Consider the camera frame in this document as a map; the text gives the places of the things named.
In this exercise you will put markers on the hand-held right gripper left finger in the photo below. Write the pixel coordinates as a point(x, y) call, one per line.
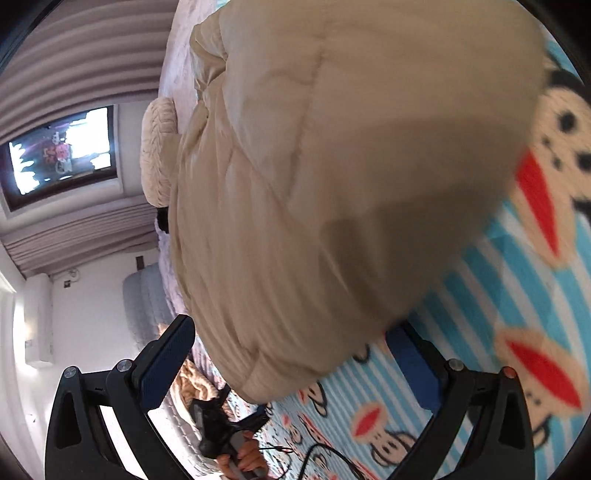
point(168, 360)

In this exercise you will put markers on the cream striped cloth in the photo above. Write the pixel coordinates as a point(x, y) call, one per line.
point(194, 385)

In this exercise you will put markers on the wall socket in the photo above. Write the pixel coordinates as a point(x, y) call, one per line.
point(70, 277)

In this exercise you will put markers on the person's left hand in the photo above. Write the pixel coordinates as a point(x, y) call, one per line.
point(251, 457)

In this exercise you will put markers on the tan puffer jacket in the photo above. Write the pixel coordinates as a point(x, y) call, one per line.
point(346, 184)

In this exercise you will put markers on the striped monkey print blanket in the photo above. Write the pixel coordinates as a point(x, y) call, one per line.
point(485, 295)

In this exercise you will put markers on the round cream cushion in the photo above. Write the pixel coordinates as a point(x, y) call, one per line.
point(159, 147)

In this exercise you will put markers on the purple bed cover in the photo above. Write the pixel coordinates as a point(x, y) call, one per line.
point(180, 55)

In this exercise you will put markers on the white air conditioner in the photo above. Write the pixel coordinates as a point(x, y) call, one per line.
point(39, 318)

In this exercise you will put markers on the grey padded headboard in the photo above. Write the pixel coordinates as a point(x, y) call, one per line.
point(145, 300)

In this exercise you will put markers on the black cloth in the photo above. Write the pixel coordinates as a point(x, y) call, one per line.
point(162, 220)

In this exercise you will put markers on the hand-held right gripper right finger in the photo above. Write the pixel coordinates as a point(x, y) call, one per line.
point(415, 364)

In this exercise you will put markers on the dark framed window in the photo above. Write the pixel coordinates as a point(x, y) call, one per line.
point(64, 152)

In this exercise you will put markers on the grey curtain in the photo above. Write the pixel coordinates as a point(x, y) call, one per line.
point(78, 235)
point(83, 60)

